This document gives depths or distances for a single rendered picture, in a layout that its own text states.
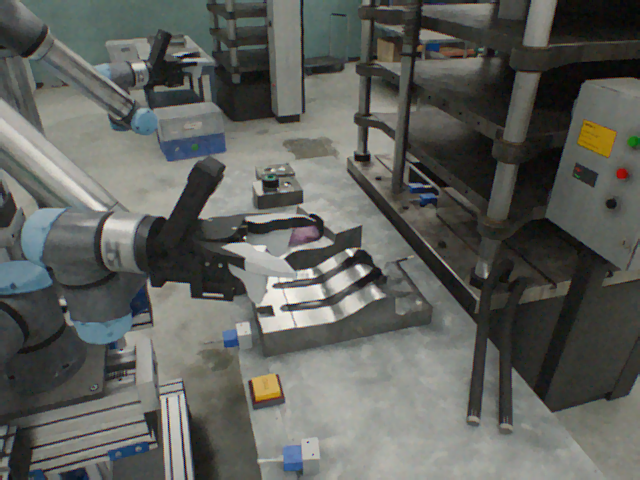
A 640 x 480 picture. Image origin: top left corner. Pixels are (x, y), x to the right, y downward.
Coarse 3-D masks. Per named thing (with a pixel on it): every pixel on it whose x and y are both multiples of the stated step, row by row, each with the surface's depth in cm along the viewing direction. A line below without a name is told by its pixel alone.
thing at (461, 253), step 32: (384, 160) 254; (416, 160) 254; (384, 192) 220; (416, 224) 194; (544, 224) 195; (448, 256) 174; (512, 256) 174; (544, 256) 174; (576, 256) 174; (544, 288) 159
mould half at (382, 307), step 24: (336, 264) 147; (360, 264) 143; (384, 264) 156; (312, 288) 141; (336, 288) 139; (384, 288) 133; (408, 288) 145; (312, 312) 131; (336, 312) 131; (360, 312) 130; (384, 312) 132; (408, 312) 135; (264, 336) 124; (288, 336) 127; (312, 336) 129; (336, 336) 132; (360, 336) 134
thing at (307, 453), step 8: (304, 440) 100; (312, 440) 100; (288, 448) 100; (296, 448) 100; (304, 448) 99; (312, 448) 99; (272, 456) 100; (280, 456) 99; (288, 456) 98; (296, 456) 98; (304, 456) 97; (312, 456) 97; (288, 464) 97; (296, 464) 98; (304, 464) 97; (312, 464) 98; (304, 472) 99; (312, 472) 99
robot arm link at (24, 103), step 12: (0, 48) 112; (0, 60) 114; (12, 60) 116; (0, 72) 115; (12, 72) 117; (24, 72) 120; (0, 84) 117; (12, 84) 118; (24, 84) 120; (0, 96) 119; (12, 96) 119; (24, 96) 121; (24, 108) 121; (36, 108) 125; (36, 120) 125
